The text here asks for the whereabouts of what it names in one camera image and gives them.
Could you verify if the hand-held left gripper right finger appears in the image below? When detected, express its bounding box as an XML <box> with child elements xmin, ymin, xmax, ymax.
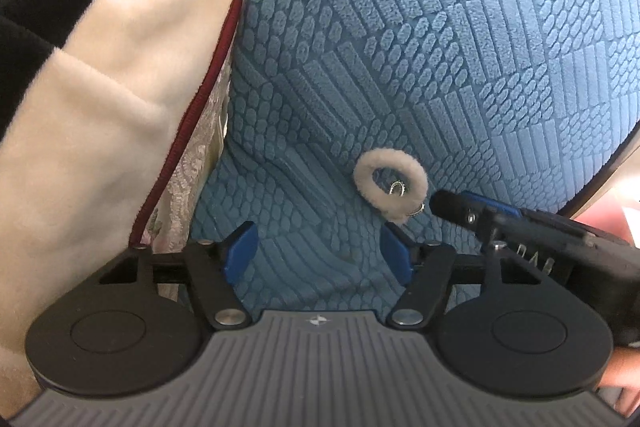
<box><xmin>380</xmin><ymin>223</ymin><xmax>543</xmax><ymax>328</ymax></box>

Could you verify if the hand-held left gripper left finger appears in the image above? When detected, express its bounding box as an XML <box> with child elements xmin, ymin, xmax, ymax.
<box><xmin>100</xmin><ymin>221</ymin><xmax>260</xmax><ymax>330</ymax></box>

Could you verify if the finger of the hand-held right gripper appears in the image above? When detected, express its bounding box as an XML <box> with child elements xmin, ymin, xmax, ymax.
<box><xmin>431</xmin><ymin>191</ymin><xmax>493</xmax><ymax>238</ymax></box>
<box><xmin>460</xmin><ymin>192</ymin><xmax>521</xmax><ymax>219</ymax></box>

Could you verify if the pink box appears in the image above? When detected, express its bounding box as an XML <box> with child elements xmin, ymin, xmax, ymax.
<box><xmin>570</xmin><ymin>197</ymin><xmax>640</xmax><ymax>248</ymax></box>

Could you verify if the white fuzzy ring keychain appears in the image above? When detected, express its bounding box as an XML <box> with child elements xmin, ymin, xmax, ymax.
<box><xmin>354</xmin><ymin>148</ymin><xmax>428</xmax><ymax>224</ymax></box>

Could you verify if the person's right hand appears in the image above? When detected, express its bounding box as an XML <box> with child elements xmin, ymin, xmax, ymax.
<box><xmin>602</xmin><ymin>347</ymin><xmax>640</xmax><ymax>408</ymax></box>

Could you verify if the floral quilted bedcover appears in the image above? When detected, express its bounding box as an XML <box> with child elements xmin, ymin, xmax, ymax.
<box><xmin>142</xmin><ymin>52</ymin><xmax>236</xmax><ymax>303</ymax></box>

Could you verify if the striped plush blanket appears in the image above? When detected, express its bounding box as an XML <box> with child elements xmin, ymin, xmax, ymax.
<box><xmin>0</xmin><ymin>0</ymin><xmax>261</xmax><ymax>388</ymax></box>

